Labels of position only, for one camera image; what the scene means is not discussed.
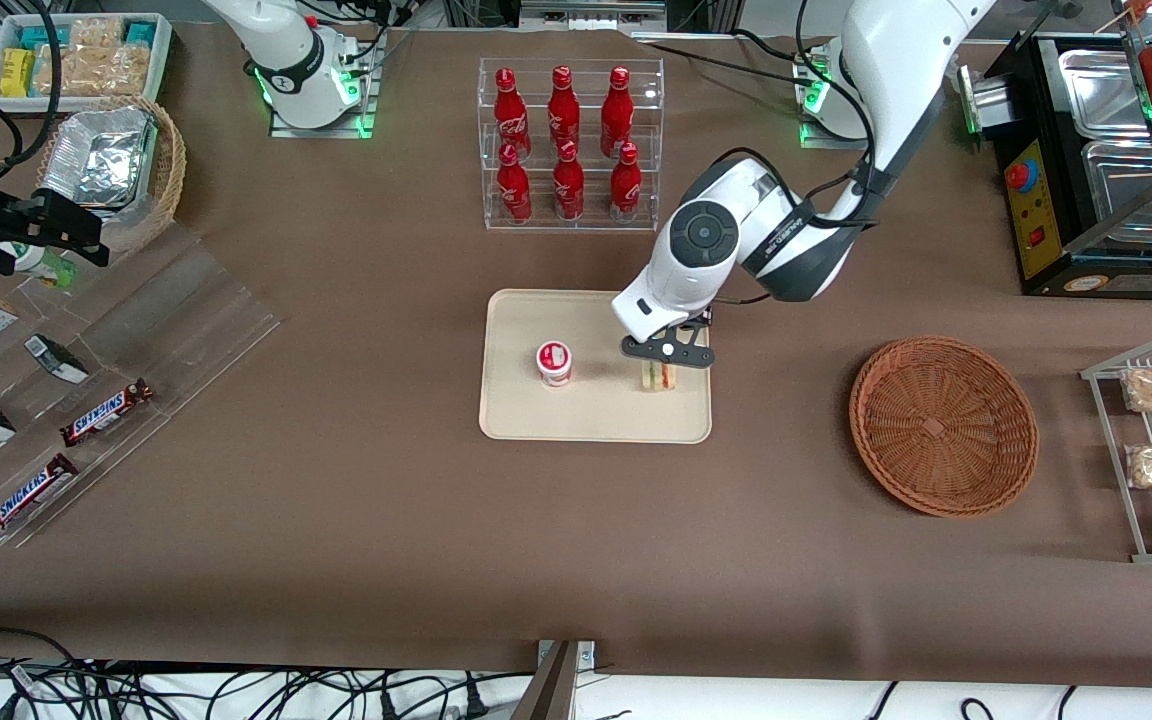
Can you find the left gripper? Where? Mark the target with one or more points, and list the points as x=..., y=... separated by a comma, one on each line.
x=707, y=315

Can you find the triangle sandwich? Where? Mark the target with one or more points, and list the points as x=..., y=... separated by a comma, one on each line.
x=658, y=378

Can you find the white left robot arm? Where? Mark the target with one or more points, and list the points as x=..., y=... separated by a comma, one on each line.
x=896, y=70

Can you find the cream plastic tray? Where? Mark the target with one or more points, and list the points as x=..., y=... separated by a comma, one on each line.
x=586, y=410

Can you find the deep wicker basket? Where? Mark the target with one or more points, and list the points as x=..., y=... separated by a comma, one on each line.
x=168, y=160

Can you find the round flat wicker basket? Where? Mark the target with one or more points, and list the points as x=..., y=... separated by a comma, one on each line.
x=936, y=430

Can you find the green white plastic bottle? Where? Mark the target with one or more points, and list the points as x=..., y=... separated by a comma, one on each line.
x=41, y=265

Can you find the aluminium foil container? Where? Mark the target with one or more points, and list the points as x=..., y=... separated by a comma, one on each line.
x=96, y=155

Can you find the red white yogurt cup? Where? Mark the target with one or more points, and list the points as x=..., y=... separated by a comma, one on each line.
x=554, y=364

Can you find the clear acrylic tiered stand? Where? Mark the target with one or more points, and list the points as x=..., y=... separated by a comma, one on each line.
x=186, y=310

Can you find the yellow snack packet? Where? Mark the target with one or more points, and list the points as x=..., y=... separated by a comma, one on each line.
x=16, y=72

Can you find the clear cracker bag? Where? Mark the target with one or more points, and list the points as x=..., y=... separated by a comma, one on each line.
x=91, y=68
x=96, y=30

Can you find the red cola bottle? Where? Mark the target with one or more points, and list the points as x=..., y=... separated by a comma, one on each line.
x=563, y=105
x=617, y=105
x=508, y=110
x=625, y=188
x=568, y=188
x=513, y=190

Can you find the teal snack packet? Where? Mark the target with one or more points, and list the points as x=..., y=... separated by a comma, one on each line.
x=36, y=37
x=140, y=33

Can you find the white plastic snack bin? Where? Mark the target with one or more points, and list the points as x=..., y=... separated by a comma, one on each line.
x=161, y=60

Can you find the Snickers chocolate bar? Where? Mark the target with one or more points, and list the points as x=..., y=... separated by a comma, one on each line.
x=28, y=497
x=106, y=412

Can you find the clear acrylic bottle rack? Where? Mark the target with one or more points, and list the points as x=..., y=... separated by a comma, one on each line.
x=651, y=150

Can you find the brown table cover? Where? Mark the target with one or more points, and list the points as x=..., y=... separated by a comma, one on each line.
x=386, y=520

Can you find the black food warmer appliance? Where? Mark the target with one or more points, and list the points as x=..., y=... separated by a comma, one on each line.
x=1046, y=215

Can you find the aluminium frame profile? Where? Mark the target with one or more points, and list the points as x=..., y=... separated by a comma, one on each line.
x=591, y=12

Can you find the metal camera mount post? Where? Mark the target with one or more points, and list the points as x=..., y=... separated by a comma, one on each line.
x=554, y=690

